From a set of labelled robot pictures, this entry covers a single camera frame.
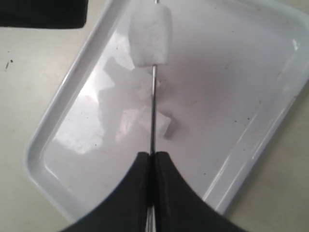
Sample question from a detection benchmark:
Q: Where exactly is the white plastic tray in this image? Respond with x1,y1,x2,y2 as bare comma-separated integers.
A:
25,0,309,222

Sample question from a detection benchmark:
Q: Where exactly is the white marshmallow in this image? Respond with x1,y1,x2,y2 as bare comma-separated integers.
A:
128,2,172,67
115,108,174,138

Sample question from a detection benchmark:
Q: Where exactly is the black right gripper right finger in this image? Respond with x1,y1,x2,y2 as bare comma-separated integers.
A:
154,152,244,232

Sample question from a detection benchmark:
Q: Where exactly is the thin metal skewer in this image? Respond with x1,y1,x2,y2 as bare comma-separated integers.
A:
146,0,161,232

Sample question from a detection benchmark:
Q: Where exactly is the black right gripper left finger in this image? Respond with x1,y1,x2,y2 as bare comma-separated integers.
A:
63,152,150,232

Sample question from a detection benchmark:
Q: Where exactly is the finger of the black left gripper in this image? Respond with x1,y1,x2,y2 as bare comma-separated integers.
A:
0,0,87,29

